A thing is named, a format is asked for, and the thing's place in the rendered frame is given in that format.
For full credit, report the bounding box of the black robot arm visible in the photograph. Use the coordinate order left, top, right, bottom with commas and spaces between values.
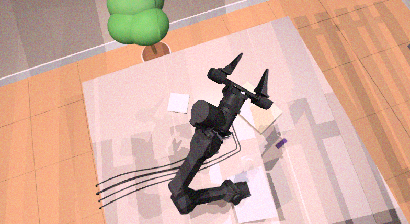
168, 100, 251, 215

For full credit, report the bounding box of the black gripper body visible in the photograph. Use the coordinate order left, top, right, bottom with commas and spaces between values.
207, 68, 273, 117

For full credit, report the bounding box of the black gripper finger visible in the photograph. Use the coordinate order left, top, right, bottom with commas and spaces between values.
253, 68, 270, 98
217, 53, 243, 75

